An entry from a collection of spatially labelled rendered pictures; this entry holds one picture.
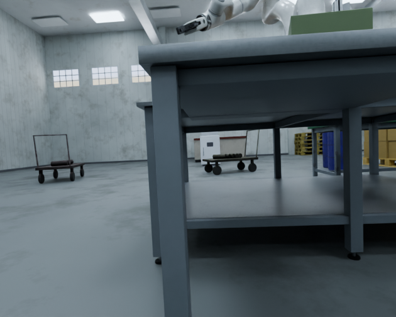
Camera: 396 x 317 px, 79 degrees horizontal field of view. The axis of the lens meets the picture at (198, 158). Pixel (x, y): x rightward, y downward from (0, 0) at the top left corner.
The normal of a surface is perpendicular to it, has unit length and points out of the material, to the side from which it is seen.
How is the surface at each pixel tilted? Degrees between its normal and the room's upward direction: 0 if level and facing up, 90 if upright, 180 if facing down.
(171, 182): 90
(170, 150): 90
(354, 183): 90
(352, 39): 90
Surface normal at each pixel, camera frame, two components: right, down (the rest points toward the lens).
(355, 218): -0.06, 0.05
